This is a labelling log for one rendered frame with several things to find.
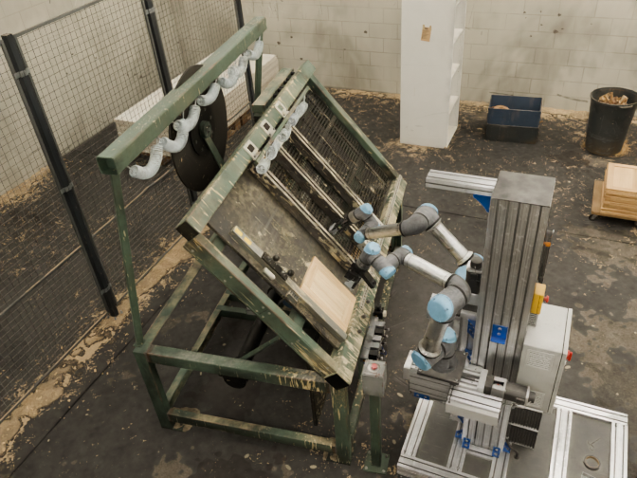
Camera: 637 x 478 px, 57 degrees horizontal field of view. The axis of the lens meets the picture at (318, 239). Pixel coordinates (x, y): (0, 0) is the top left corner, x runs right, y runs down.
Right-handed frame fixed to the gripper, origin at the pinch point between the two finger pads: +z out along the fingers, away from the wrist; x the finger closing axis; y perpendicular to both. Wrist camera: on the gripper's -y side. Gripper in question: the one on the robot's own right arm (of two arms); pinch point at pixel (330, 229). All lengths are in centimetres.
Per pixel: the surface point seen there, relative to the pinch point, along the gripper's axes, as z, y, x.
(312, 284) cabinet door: 1, 52, 4
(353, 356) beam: -2, 75, 47
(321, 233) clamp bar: -4.6, 16.3, -7.1
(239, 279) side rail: -3, 94, -39
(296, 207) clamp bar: -4.7, 16.8, -31.2
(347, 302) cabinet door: 1, 39, 33
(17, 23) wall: 303, -260, -319
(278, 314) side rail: -3, 93, -9
